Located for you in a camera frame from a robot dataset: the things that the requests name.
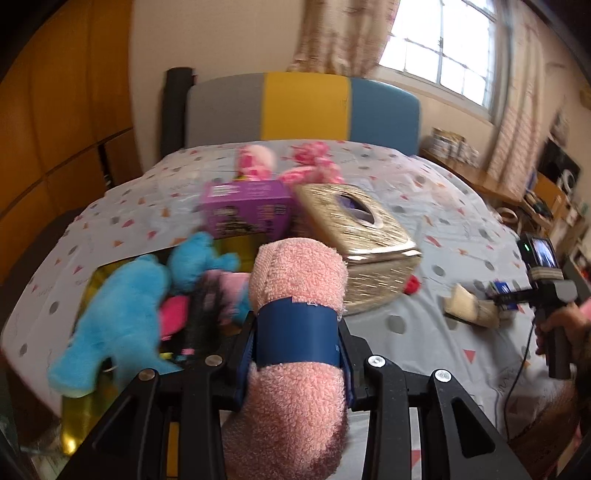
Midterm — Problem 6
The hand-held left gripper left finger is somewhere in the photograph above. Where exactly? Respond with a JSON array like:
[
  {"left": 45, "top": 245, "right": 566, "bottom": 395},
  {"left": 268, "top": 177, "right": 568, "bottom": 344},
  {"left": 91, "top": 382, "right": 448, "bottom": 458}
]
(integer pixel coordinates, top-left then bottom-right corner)
[{"left": 58, "top": 311, "right": 259, "bottom": 480}]

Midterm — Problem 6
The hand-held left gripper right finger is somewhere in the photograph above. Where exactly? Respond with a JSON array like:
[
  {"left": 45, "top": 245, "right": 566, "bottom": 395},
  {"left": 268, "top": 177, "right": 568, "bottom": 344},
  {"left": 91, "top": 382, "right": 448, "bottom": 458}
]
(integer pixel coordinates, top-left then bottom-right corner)
[{"left": 337, "top": 318, "right": 532, "bottom": 480}]

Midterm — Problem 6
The beige cloth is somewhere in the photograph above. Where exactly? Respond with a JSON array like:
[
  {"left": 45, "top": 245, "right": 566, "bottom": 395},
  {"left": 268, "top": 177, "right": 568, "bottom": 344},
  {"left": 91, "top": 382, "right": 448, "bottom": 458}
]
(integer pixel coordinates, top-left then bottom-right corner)
[{"left": 442, "top": 283, "right": 502, "bottom": 329}]

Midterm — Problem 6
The pink towel blue band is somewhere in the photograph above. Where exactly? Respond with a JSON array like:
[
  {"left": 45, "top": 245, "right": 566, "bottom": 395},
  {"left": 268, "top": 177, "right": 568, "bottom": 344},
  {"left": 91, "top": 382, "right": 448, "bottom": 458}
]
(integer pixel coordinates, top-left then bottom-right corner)
[{"left": 222, "top": 237, "right": 352, "bottom": 480}]

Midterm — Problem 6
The blue and pink plush toy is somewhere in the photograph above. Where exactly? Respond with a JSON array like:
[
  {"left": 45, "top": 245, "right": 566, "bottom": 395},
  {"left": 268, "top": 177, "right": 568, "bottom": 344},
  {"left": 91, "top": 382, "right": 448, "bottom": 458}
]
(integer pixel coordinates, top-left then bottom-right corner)
[{"left": 167, "top": 231, "right": 252, "bottom": 324}]

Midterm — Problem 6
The blue plush dinosaur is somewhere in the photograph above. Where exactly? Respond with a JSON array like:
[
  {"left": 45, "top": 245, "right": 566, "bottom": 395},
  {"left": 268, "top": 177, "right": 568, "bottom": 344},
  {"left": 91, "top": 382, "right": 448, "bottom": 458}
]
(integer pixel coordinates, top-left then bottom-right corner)
[{"left": 48, "top": 254, "right": 185, "bottom": 398}]

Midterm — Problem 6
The gold storage box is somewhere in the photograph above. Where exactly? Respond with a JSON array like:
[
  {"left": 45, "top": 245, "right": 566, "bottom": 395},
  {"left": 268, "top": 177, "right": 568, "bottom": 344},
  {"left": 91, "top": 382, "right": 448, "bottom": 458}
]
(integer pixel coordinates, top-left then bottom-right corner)
[{"left": 60, "top": 231, "right": 273, "bottom": 480}]

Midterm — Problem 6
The person's right forearm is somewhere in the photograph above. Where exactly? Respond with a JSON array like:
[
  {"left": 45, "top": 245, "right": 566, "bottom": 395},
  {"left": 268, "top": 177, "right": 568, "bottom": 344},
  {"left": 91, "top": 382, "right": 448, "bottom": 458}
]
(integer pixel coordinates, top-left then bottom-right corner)
[{"left": 508, "top": 342, "right": 591, "bottom": 480}]

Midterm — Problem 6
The hot pink soft toy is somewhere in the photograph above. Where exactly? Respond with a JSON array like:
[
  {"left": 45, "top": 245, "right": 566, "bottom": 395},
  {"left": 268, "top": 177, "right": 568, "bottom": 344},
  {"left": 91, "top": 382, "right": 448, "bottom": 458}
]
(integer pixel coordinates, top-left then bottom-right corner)
[{"left": 159, "top": 295, "right": 191, "bottom": 342}]

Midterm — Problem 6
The person's right hand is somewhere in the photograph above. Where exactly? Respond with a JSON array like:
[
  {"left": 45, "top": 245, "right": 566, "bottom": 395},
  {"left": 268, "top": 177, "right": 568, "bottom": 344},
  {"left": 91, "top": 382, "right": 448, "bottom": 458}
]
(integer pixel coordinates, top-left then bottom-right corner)
[{"left": 536, "top": 302, "right": 591, "bottom": 356}]

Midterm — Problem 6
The yellow small cabinet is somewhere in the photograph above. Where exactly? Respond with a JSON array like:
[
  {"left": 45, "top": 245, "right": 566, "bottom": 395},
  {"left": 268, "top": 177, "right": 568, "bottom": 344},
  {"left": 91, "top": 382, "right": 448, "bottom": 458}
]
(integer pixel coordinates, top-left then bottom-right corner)
[{"left": 534, "top": 175, "right": 570, "bottom": 219}]

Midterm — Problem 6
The wooden desk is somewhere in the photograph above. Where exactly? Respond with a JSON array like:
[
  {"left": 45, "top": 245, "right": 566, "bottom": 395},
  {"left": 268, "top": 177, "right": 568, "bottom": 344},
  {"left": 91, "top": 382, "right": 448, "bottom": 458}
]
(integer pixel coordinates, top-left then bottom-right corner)
[{"left": 422, "top": 150, "right": 532, "bottom": 208}]

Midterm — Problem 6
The gold tissue box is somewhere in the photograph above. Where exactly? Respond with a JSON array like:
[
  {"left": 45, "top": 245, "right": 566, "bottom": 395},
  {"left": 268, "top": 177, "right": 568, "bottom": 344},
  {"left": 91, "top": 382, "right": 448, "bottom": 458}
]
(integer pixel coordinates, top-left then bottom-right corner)
[{"left": 293, "top": 184, "right": 423, "bottom": 317}]

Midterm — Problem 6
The black monitor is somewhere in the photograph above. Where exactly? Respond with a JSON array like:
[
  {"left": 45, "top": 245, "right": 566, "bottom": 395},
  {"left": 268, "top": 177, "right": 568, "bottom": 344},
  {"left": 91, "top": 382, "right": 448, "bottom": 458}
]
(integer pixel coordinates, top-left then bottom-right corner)
[{"left": 539, "top": 137, "right": 581, "bottom": 185}]

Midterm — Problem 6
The row of tin cans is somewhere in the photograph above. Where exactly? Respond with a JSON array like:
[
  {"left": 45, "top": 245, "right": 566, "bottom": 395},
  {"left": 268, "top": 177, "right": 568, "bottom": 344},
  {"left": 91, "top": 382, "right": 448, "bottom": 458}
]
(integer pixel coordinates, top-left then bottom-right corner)
[{"left": 431, "top": 128, "right": 479, "bottom": 165}]

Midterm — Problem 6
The purple cardboard box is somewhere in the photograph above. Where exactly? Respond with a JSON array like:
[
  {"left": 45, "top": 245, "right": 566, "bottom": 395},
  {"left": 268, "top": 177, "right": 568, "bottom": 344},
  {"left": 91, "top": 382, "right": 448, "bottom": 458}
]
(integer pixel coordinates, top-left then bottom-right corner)
[{"left": 201, "top": 179, "right": 294, "bottom": 241}]

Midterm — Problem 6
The white patterned curtain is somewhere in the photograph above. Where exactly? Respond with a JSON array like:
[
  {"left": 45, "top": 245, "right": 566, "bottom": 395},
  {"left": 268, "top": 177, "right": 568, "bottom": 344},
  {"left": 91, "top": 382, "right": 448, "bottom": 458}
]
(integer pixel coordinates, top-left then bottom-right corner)
[{"left": 487, "top": 18, "right": 570, "bottom": 185}]

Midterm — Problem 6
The pale pink plush toy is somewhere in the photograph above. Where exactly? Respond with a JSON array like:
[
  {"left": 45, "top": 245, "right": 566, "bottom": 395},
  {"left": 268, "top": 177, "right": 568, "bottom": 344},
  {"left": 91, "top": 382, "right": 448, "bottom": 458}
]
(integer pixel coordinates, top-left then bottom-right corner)
[{"left": 235, "top": 144, "right": 278, "bottom": 182}]

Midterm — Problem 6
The pink checked plush toy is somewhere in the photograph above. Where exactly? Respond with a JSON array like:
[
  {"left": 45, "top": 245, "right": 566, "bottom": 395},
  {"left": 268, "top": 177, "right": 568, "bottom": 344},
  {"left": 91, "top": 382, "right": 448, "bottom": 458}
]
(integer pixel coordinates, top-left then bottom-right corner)
[{"left": 279, "top": 142, "right": 345, "bottom": 188}]

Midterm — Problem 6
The large window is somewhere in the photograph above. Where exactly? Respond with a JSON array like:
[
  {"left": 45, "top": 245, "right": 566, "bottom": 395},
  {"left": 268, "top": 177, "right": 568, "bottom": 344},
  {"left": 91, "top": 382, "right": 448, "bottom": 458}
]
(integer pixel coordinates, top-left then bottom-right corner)
[{"left": 379, "top": 0, "right": 503, "bottom": 112}]

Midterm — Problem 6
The black upright bolster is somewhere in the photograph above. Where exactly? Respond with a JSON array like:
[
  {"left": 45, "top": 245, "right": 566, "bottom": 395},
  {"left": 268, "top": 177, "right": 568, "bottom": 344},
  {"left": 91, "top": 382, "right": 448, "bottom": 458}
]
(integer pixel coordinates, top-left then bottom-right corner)
[{"left": 159, "top": 68, "right": 195, "bottom": 160}]

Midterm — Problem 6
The grey yellow blue headboard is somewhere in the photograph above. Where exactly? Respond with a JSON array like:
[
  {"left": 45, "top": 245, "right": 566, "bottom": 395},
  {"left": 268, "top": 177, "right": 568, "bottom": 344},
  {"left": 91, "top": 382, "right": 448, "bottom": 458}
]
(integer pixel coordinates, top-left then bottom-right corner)
[{"left": 185, "top": 71, "right": 422, "bottom": 155}]

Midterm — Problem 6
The wooden wardrobe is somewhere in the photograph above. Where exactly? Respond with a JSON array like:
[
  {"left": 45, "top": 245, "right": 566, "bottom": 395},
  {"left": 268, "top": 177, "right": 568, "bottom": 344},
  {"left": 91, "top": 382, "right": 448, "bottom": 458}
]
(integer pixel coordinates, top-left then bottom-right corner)
[{"left": 0, "top": 0, "right": 141, "bottom": 282}]

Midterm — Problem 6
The floral curtain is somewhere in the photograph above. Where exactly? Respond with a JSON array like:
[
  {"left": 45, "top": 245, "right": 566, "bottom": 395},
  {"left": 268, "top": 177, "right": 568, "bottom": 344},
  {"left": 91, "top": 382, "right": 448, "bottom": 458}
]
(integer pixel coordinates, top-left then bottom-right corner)
[{"left": 286, "top": 0, "right": 400, "bottom": 77}]

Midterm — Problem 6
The black cable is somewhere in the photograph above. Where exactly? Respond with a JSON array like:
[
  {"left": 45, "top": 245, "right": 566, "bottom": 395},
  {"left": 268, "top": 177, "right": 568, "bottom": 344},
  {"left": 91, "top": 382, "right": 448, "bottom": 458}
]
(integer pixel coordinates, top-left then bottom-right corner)
[{"left": 502, "top": 323, "right": 544, "bottom": 437}]

